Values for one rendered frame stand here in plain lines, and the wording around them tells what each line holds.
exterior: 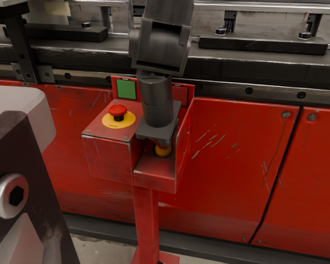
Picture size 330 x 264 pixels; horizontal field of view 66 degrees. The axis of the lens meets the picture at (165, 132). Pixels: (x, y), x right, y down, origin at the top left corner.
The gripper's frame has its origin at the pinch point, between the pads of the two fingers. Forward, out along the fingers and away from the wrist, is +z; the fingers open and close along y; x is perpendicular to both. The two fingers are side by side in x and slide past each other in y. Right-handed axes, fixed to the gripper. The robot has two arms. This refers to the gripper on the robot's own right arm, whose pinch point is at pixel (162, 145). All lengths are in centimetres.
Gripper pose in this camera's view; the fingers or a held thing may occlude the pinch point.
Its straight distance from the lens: 56.2
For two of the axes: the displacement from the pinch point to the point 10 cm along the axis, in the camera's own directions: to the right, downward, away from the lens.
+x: -9.6, -1.6, 2.3
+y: 2.7, -7.4, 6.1
